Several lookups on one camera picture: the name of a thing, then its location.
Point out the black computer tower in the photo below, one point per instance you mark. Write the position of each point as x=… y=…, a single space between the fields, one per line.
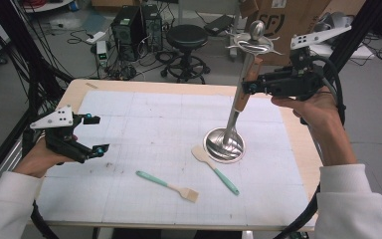
x=152 y=26
x=126 y=33

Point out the grey rounded device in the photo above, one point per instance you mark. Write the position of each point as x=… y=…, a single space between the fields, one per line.
x=331 y=21

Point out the black flat device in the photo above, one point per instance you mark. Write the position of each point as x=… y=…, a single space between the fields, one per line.
x=218 y=25

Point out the wooden table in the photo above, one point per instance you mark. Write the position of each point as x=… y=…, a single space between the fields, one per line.
x=76 y=89

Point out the person's left hand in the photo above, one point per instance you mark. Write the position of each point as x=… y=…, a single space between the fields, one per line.
x=36 y=159

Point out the steel utensil stand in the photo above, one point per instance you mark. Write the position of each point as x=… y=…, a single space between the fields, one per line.
x=246 y=66

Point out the black metal frame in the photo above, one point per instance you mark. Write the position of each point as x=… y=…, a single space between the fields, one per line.
x=361 y=26

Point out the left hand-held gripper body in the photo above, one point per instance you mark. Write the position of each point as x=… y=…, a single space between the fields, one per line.
x=59 y=132

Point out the white foam sheet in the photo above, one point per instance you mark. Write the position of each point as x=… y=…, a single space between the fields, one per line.
x=361 y=53

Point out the large cardboard box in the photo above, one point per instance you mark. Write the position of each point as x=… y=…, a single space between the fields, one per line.
x=288 y=13

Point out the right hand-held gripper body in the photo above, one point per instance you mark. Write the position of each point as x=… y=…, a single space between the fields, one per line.
x=298 y=83

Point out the black round stool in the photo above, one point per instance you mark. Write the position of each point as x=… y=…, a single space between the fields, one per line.
x=186 y=36

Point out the white power strip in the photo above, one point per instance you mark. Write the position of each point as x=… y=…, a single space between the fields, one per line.
x=96 y=37

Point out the white device with green display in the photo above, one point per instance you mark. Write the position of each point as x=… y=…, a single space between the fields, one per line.
x=101 y=53

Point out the person's right hand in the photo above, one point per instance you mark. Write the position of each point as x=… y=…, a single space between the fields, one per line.
x=311 y=109

